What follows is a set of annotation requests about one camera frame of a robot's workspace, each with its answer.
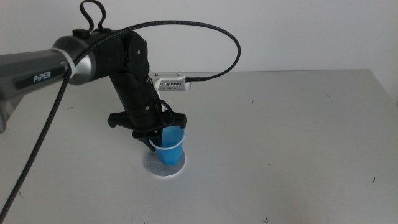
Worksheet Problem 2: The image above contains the blue paper cup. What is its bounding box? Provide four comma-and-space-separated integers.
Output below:
148, 125, 187, 166

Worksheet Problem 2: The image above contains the grey round cup mat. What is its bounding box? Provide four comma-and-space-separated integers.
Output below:
143, 148, 187, 177

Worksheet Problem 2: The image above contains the white zip tie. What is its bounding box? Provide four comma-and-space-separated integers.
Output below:
50, 47, 77, 79

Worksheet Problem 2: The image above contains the thin black looped cable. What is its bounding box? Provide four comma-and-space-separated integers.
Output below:
79, 0, 108, 33

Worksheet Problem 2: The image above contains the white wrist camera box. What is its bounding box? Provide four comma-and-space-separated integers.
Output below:
154, 73, 192, 93

